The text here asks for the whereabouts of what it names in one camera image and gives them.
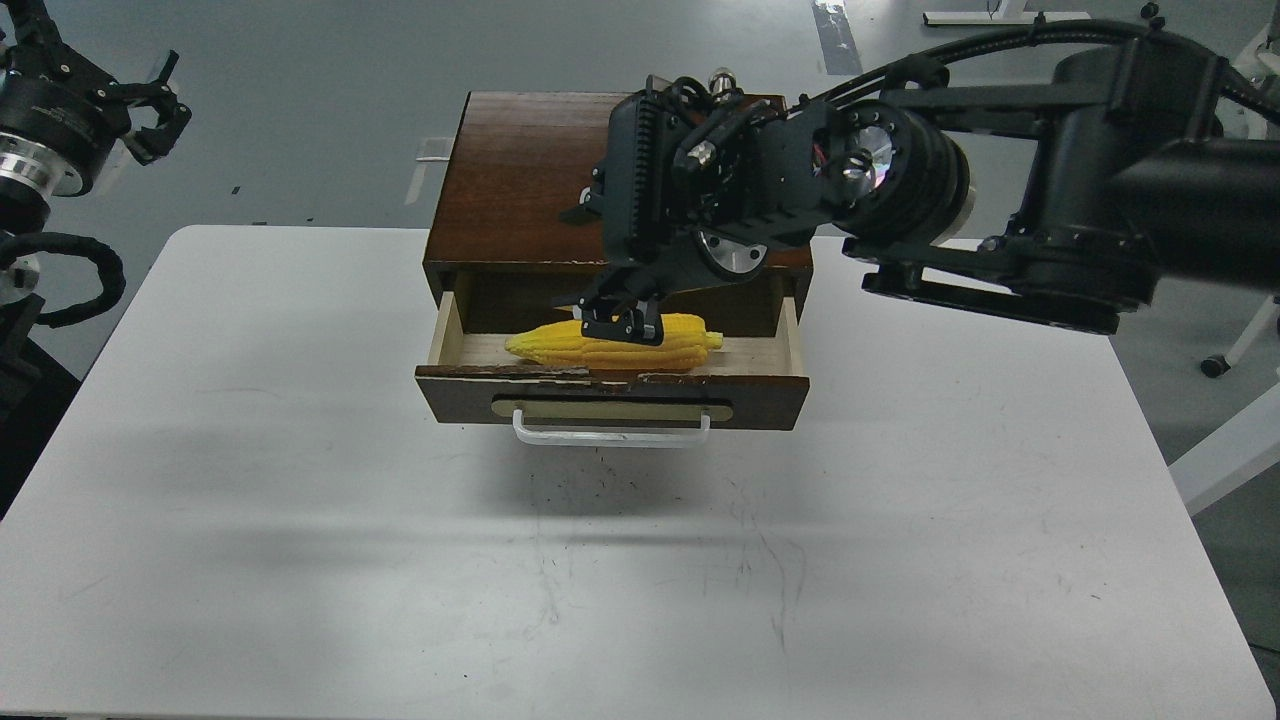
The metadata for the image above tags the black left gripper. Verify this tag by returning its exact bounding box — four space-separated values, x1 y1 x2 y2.
1 1 192 191

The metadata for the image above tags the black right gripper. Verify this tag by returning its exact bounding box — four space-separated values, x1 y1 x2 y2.
553 77 859 345

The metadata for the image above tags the yellow corn cob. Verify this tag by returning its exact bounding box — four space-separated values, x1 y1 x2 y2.
504 313 724 372

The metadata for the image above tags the wooden drawer with white handle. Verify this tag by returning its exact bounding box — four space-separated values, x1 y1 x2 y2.
413 293 810 447

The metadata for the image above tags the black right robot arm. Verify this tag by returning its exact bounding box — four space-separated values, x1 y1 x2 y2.
554 19 1279 346

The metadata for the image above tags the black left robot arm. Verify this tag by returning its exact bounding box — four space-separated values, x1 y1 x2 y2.
1 1 192 413

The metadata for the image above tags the dark wooden cabinet box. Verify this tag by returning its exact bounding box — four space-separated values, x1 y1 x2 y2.
422 91 814 338

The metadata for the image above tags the grey floor tape strip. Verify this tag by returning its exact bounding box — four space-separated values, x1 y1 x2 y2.
809 1 863 77

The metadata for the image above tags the white desk leg base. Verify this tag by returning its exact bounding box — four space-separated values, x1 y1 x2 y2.
922 1 1091 28

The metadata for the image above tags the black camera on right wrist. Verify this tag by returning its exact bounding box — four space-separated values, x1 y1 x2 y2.
599 74 695 266

